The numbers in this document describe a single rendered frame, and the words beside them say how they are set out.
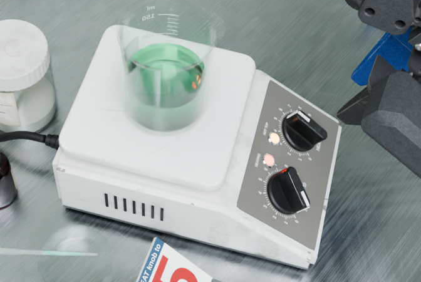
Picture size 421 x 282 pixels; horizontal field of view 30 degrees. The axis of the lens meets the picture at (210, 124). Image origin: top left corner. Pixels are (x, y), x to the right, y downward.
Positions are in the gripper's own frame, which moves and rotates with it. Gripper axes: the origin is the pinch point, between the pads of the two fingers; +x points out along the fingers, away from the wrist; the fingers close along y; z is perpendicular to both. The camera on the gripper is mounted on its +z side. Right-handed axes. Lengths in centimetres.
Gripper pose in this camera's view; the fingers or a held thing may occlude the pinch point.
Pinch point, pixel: (382, 79)
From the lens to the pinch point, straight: 54.7
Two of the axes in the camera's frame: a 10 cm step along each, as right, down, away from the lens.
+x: -5.3, 3.7, 7.6
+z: -7.7, -6.0, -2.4
